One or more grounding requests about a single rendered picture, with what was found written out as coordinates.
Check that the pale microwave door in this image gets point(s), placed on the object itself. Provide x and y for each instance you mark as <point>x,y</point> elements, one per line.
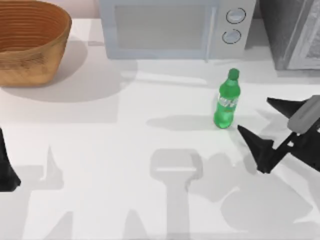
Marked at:
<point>160,27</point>

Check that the pale microwave oven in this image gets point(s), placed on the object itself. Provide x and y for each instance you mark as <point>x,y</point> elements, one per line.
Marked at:
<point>235,53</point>

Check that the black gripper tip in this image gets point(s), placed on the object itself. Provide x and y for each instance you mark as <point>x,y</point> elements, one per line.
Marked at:
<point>6,170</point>

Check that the green bottle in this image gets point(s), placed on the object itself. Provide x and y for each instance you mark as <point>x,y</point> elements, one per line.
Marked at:
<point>225,105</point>

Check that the woven wooden basket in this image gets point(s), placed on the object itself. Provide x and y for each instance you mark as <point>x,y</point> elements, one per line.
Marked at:
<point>30,57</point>

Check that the microwave knob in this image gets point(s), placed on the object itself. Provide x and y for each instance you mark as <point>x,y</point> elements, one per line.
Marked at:
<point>235,15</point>
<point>231,36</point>

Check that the grey cabinet with dark inside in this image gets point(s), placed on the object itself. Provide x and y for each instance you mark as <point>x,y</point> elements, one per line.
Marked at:
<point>287,30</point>

